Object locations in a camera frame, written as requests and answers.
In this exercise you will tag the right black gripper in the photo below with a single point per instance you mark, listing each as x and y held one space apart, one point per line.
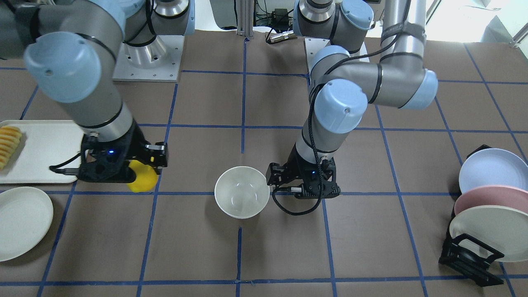
138 140

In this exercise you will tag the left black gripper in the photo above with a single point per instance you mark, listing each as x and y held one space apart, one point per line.
293 163

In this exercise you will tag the yellow lemon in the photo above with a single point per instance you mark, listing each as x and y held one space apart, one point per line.
145 177

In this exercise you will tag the white ceramic bowl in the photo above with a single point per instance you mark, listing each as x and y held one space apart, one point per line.
241 192

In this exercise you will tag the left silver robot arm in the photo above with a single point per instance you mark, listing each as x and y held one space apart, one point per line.
343 83

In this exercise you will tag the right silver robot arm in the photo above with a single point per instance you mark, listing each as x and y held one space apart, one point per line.
71 49

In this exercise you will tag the white rectangular tray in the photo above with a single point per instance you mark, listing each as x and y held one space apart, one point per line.
43 143

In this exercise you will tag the white round plate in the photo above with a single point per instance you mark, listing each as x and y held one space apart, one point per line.
26 214

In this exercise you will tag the silver metal connector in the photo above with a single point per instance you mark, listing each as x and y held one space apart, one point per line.
281 37

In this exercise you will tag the sliced yellow fruit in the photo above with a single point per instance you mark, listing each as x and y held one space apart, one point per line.
10 137

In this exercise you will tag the light blue plate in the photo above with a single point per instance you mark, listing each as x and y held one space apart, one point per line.
493 166

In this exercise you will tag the cream plate in rack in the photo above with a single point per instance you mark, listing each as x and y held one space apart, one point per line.
503 228

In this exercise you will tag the pink plate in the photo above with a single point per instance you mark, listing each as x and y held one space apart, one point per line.
502 195

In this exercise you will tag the aluminium frame post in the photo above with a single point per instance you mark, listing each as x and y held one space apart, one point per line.
244 18

